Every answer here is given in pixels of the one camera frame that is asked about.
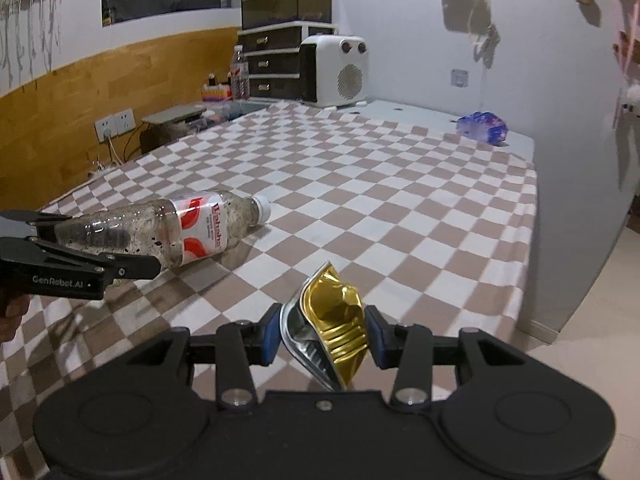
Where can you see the black white drawer unit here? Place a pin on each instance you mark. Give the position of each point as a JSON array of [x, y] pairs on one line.
[[272, 54]]

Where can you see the white space heater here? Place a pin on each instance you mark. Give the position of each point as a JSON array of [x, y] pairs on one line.
[[333, 70]]

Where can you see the person's left hand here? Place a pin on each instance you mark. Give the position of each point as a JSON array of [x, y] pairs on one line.
[[16, 309]]

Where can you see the blue purple crumpled wrapper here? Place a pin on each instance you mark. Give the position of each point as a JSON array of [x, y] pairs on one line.
[[483, 127]]

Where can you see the clear plastic bottle red label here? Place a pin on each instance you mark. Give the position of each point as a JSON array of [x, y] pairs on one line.
[[176, 230]]

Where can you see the upright clear water bottle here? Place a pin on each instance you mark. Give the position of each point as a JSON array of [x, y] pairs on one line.
[[239, 79]]

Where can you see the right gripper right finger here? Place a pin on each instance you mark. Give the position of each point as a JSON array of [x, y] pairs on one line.
[[407, 349]]

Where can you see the checkered brown white tablecloth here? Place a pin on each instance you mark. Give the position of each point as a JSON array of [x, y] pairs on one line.
[[430, 228]]

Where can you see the grey closed laptop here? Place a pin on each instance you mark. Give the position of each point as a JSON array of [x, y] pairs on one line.
[[178, 113]]

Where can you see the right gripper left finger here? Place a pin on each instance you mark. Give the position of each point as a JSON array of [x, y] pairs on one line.
[[239, 346]]

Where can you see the crushed gold metallic can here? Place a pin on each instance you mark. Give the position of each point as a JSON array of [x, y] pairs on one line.
[[324, 327]]

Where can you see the white wall power socket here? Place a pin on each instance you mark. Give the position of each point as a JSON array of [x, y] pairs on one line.
[[114, 125]]

